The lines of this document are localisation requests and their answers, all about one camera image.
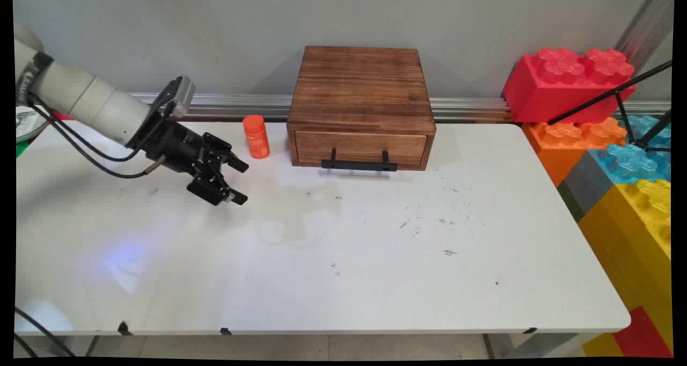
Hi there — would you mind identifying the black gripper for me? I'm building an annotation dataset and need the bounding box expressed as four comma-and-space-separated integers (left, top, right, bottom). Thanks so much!
133, 115, 250, 207

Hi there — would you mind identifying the orange plastic bottle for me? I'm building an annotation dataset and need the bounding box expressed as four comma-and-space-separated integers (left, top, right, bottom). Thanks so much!
242, 115, 271, 160

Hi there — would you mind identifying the dark wooden cabinet housing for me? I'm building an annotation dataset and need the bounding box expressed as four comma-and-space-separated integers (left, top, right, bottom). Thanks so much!
286, 46, 436, 172

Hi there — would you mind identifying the white round disc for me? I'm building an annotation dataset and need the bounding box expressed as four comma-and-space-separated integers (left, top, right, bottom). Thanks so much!
15, 106, 52, 144

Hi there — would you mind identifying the orange giant toy brick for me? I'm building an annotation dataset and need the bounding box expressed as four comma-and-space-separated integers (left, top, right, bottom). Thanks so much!
522, 116, 628, 188

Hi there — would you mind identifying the grey metal table leg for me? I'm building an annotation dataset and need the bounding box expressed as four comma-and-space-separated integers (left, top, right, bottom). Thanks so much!
482, 333, 603, 359

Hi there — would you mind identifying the red giant toy brick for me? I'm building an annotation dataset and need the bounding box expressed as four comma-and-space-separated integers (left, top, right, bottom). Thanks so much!
503, 47, 638, 124

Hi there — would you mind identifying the black tripod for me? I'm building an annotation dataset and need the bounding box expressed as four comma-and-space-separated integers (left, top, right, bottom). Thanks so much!
546, 60, 673, 153

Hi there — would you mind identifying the blue giant toy brick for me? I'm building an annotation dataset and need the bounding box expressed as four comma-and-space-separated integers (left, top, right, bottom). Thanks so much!
590, 114, 672, 185

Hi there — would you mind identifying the large yellow giant toy brick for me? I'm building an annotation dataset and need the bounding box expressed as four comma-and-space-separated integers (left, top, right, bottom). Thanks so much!
578, 179, 673, 352

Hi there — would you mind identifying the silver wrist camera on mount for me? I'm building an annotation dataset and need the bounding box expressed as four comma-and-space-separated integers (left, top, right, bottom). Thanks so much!
155, 76, 196, 121

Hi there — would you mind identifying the black forearm strap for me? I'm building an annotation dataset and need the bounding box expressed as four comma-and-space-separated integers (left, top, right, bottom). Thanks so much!
18, 52, 55, 107

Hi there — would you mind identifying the horizontal aluminium rail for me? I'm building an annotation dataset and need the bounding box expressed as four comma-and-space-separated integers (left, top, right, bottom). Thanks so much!
129, 92, 672, 123

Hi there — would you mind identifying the slanted aluminium post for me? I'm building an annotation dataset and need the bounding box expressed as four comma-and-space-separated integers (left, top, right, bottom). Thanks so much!
615, 0, 675, 62

